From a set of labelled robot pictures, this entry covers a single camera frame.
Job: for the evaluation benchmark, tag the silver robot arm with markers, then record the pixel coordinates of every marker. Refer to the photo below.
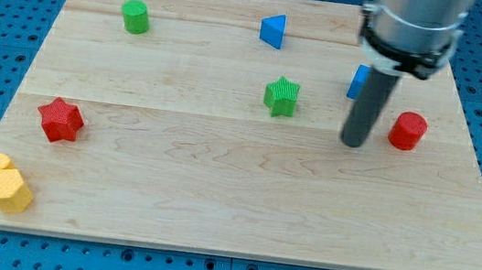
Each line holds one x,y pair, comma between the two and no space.
411,36

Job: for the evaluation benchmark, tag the green star block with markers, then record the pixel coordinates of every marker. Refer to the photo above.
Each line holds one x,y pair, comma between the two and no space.
281,96

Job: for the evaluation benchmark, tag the red star block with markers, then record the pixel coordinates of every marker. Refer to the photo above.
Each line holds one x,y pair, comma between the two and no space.
60,120

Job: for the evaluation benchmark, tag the light wooden board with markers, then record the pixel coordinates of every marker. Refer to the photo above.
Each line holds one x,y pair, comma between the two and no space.
178,150

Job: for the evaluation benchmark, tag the blue triangle block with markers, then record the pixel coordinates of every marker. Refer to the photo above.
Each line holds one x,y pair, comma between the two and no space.
272,30

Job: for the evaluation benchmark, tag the blue cube block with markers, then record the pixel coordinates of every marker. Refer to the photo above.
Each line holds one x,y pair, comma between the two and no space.
358,81

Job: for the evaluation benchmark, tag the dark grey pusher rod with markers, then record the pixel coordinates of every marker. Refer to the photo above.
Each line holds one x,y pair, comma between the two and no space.
372,98

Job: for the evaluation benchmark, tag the green cylinder block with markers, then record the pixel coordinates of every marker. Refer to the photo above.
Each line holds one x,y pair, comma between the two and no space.
135,16

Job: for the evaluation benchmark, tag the red cylinder block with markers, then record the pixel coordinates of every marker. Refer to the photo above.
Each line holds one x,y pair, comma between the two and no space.
407,131

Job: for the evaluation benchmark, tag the yellow hexagon block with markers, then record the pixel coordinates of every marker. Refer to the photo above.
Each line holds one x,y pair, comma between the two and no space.
15,195

